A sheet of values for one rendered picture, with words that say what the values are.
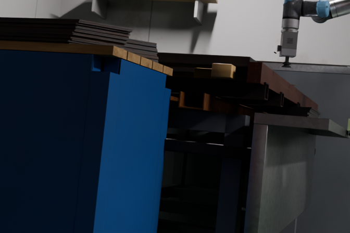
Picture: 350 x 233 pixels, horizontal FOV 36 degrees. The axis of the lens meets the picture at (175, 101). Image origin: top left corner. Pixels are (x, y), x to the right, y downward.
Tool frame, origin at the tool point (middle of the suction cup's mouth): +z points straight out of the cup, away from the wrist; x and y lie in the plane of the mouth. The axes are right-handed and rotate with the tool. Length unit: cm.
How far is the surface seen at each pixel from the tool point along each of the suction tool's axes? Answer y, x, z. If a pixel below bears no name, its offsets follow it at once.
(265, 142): 90, -15, 28
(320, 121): 94, -1, 21
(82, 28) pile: 112, -63, 4
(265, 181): 87, -13, 39
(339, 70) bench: -70, 38, -6
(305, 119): 92, -5, 21
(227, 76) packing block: 83, -27, 11
